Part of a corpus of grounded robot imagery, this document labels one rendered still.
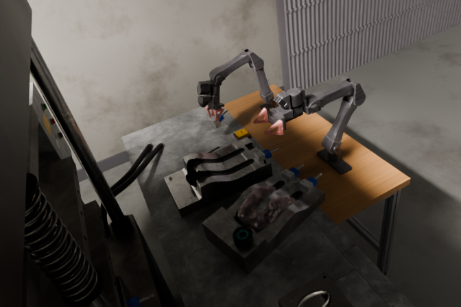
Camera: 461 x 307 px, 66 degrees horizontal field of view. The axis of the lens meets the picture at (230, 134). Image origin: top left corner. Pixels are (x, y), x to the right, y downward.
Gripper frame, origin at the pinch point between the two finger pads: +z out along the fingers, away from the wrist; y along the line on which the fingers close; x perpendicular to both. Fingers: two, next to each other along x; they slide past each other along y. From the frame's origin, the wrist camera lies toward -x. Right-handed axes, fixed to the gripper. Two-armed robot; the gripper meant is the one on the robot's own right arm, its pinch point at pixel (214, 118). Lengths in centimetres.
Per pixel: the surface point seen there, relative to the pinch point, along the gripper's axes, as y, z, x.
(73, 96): -147, 10, -26
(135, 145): -42, 22, -29
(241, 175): 40.1, 16.6, -16.9
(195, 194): 29, 25, -36
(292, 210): 73, 20, -20
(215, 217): 51, 25, -43
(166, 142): -26.9, 18.6, -15.7
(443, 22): -7, -58, 385
